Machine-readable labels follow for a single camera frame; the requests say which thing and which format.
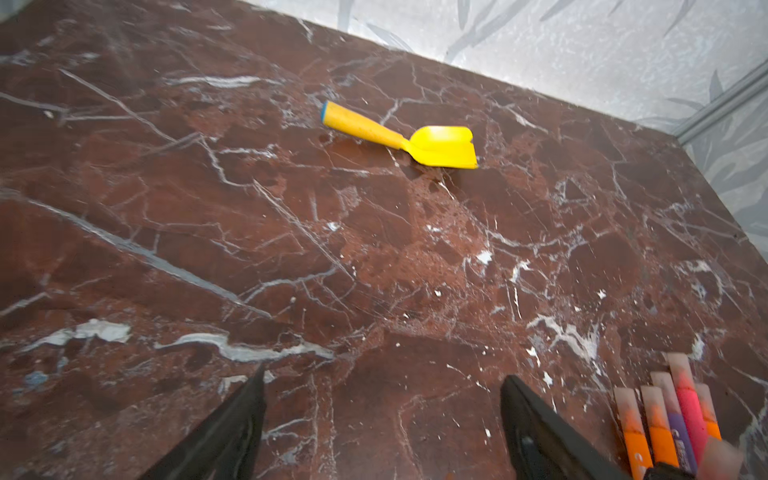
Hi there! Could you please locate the pink highlighter pen group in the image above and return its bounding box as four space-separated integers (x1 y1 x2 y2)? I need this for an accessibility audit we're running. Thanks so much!
696 437 744 480

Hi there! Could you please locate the orange highlighter pen group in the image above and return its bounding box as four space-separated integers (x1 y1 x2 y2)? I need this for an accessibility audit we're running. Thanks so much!
614 387 653 480

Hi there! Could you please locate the purple highlighter pen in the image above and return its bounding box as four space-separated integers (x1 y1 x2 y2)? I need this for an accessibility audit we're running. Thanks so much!
651 371 697 474

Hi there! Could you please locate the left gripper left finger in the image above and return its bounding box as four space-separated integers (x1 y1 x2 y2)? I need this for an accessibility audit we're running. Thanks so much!
141 366 266 479

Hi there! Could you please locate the yellow toy shovel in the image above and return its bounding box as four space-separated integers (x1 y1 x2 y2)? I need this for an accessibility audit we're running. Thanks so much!
321 101 478 170

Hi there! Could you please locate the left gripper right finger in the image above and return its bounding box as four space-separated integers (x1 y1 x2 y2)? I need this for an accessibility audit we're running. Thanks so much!
500 374 697 480

